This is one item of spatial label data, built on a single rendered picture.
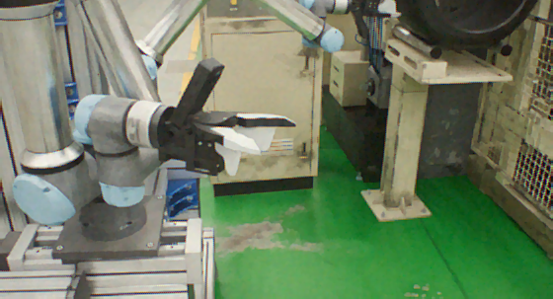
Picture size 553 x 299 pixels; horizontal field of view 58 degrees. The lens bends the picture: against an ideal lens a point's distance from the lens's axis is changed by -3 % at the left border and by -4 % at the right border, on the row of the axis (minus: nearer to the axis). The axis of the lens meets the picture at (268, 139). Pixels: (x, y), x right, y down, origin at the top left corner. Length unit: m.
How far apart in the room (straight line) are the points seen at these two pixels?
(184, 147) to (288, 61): 1.62
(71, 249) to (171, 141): 0.42
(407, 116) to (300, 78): 0.52
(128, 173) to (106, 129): 0.09
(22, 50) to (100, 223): 0.42
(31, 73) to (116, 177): 0.22
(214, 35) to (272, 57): 0.28
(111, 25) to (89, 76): 0.33
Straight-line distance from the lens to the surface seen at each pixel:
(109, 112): 0.84
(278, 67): 2.38
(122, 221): 1.13
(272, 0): 1.56
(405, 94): 2.31
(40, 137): 0.95
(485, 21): 2.18
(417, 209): 2.60
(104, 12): 0.96
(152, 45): 1.65
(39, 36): 0.90
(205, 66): 0.75
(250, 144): 0.68
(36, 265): 1.24
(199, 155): 0.77
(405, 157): 2.44
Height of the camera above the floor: 1.37
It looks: 25 degrees down
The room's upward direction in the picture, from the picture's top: straight up
